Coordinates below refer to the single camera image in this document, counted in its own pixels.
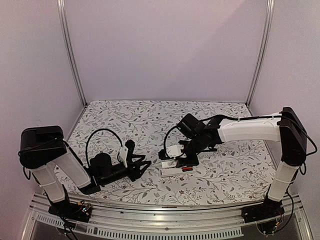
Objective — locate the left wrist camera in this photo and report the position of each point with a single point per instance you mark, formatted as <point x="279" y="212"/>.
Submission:
<point x="126" y="153"/>

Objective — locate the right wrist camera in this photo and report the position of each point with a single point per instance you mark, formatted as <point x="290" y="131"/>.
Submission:
<point x="171" y="152"/>

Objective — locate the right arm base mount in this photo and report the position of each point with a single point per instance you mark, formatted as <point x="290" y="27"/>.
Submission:
<point x="267" y="209"/>

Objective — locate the aluminium frame post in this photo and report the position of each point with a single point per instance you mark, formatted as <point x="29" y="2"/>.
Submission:
<point x="61" y="7"/>
<point x="262" y="51"/>

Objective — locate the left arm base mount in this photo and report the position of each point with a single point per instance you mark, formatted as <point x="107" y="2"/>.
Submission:
<point x="80" y="211"/>

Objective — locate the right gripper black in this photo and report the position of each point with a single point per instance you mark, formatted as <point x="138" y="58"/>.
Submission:
<point x="194" y="161"/>

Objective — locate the white remote control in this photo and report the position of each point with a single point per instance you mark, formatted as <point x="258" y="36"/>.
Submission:
<point x="170" y="172"/>

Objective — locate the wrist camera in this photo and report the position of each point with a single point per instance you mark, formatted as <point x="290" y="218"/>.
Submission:
<point x="126" y="153"/>
<point x="171" y="152"/>

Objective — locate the floral patterned table mat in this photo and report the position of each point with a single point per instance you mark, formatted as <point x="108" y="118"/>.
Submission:
<point x="238" y="172"/>

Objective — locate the red black battery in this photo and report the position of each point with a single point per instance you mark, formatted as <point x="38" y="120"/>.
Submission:
<point x="187" y="169"/>

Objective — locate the white remote battery cover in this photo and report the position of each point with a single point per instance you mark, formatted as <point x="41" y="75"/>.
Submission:
<point x="169" y="164"/>

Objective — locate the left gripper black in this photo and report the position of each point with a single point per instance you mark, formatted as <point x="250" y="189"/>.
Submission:
<point x="135" y="172"/>

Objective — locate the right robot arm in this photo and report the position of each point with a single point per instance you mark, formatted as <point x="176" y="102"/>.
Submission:
<point x="283" y="127"/>

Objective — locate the left aluminium frame post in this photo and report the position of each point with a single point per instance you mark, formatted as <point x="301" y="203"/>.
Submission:
<point x="61" y="7"/>

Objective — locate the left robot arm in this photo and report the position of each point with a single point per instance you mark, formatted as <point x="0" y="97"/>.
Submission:
<point x="44" y="148"/>

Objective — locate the right aluminium frame post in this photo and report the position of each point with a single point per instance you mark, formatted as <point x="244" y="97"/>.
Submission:
<point x="262" y="51"/>

